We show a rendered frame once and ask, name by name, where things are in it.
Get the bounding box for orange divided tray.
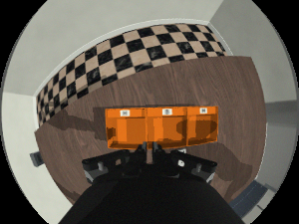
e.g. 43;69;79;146
106;107;218;149

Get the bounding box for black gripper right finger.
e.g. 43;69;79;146
151;141;217;185

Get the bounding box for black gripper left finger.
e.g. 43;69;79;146
82;141;148;184

